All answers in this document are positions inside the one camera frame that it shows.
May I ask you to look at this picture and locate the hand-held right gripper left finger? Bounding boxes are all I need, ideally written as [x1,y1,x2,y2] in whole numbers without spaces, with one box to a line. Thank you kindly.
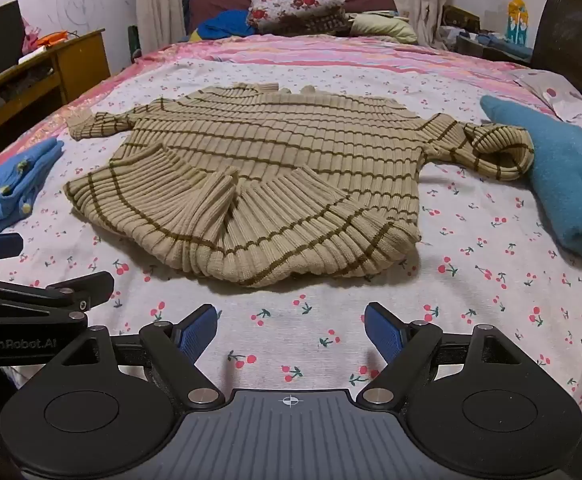
[58,304,226,407]

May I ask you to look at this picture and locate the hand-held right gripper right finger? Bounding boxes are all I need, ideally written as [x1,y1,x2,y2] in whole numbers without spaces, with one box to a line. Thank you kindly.
[357,302,524,407]

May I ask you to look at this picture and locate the red floral pillow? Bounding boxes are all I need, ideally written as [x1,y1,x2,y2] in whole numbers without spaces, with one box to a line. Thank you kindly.
[247,0,347,31]

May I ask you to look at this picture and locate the white dotted pillow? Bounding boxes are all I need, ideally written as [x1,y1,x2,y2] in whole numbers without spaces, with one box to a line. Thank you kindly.
[508,69,582,133]

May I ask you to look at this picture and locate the pink cloth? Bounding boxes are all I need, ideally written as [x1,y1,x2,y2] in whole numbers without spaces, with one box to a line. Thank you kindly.
[21,15,43,54]

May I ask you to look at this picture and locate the blue knit cardigan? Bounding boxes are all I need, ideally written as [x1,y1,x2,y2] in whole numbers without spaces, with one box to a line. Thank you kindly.
[0,138,65,236]

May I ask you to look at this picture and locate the olive green pillow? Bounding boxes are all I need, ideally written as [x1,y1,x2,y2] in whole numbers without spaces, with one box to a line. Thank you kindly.
[348,12,418,44]

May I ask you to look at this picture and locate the brown checked knit cloth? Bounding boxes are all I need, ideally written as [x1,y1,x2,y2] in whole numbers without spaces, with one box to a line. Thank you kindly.
[298,9,354,37]

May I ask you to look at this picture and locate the teal fleece garment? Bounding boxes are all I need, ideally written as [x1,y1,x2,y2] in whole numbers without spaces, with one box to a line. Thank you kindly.
[480,95,582,263]

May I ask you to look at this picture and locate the dark nightstand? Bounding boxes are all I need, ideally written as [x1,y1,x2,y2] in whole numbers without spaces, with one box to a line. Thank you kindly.
[453,30,532,64]

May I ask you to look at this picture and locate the wooden desk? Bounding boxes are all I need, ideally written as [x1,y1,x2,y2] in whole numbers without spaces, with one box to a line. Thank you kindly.
[0,28,111,171]

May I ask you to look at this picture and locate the dark bag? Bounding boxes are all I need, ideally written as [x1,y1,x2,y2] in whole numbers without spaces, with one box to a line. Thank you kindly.
[443,5,482,31]

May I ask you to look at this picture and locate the white cherry print bedsheet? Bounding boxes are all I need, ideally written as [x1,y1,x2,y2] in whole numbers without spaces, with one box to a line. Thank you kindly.
[0,55,582,411]

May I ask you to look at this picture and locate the yellow and blue packet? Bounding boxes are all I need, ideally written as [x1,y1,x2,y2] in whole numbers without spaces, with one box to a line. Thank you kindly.
[507,0,528,45]

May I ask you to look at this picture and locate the beige striped ribbed sweater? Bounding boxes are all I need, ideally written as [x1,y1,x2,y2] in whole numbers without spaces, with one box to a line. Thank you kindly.
[65,82,536,288]

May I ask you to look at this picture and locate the dark wooden headboard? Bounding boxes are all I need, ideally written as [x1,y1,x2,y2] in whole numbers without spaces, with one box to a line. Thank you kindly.
[530,0,582,111]

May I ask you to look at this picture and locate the blue and yellow cloth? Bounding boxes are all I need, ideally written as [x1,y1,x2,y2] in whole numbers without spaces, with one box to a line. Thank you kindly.
[188,9,257,42]

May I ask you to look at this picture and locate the orange object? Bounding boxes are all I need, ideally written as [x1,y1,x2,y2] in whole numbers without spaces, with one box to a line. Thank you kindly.
[36,31,68,49]

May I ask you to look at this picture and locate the pink striped blanket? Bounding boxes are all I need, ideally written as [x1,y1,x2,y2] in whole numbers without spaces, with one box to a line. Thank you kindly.
[36,34,534,108]

